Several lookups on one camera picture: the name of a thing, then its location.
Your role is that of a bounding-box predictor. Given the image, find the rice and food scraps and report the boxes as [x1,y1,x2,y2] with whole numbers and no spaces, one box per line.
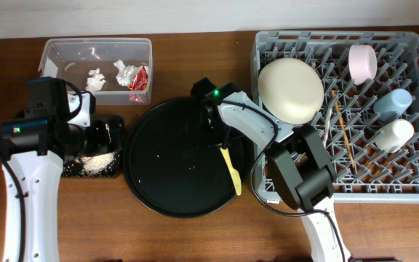
[61,152,121,178]

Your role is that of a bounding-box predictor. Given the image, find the yellow plastic knife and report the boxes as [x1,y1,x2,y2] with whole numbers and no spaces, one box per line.
[220,148,242,196]

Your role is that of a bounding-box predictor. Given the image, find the white tissue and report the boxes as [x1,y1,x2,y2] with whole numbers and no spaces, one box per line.
[85,68,105,92]
[113,60,142,87]

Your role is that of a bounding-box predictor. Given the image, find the red snack wrapper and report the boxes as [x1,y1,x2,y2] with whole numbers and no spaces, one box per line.
[128,65,148,103]

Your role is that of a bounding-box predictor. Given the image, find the beige large bowl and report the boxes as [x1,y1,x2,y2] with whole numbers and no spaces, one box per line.
[258,58,324,124]

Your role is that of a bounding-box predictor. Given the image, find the white plastic fork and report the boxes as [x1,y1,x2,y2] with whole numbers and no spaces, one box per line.
[322,108,332,147]

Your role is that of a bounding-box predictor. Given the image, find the wooden chopstick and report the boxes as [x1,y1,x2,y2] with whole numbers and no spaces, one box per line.
[334,100,356,172]

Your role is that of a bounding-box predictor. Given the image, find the pink small bowl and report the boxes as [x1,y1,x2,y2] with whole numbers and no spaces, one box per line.
[348,44,378,85]

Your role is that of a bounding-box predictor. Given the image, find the light blue plastic cup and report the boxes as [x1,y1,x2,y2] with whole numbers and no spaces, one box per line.
[373,88,412,122]

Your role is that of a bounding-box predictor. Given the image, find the white plastic cup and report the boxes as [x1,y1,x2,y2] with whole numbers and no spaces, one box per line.
[375,119,415,153]

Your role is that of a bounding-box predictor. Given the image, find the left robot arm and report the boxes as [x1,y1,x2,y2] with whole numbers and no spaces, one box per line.
[0,77,116,261]

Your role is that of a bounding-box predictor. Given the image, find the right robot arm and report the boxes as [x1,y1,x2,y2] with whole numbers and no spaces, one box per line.
[191,78,352,261]

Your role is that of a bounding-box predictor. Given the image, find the clear plastic waste bin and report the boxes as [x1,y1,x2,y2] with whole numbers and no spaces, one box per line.
[39,37,153,106]

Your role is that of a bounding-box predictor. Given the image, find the grey dishwasher rack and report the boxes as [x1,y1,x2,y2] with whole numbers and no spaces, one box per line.
[251,31,419,204]

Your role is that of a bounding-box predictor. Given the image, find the black rectangular tray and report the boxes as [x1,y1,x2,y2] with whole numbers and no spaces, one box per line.
[61,114,125,178]

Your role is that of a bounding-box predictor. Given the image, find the round black serving tray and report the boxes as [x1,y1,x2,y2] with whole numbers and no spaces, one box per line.
[122,97,236,218]

